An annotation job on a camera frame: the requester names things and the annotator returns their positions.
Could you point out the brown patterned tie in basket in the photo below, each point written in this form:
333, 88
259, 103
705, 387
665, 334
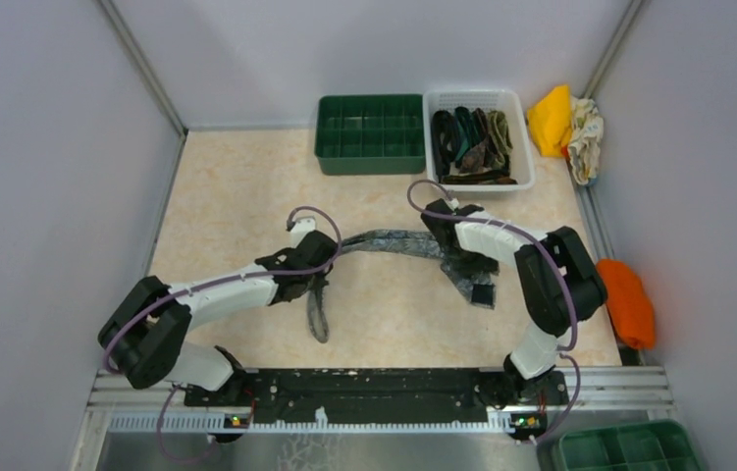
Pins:
479, 165

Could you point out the teal tie in basket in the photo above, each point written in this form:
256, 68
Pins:
467, 130

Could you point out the green crate bottom right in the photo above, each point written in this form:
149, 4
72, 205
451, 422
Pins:
653, 445

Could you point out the cream patterned cloth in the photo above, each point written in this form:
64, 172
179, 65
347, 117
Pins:
584, 147

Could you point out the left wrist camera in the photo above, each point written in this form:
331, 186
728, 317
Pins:
300, 228

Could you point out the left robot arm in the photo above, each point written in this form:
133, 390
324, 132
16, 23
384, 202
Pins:
145, 337

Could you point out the green divided organizer tray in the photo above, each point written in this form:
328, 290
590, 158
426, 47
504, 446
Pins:
370, 134

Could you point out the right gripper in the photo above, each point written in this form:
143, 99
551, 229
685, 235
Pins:
485, 264

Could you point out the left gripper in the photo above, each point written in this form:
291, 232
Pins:
320, 280

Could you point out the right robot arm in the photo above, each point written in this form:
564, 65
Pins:
560, 282

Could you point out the olive tie in basket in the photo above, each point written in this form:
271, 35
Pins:
500, 146

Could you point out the black tie in basket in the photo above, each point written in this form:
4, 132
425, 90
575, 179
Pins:
446, 141

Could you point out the orange cloth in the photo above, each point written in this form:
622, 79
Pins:
630, 309

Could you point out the grey floral tie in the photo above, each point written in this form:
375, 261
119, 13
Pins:
478, 289

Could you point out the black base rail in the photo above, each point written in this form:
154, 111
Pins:
394, 396

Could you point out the yellow cloth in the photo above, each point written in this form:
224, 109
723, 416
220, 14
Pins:
549, 122

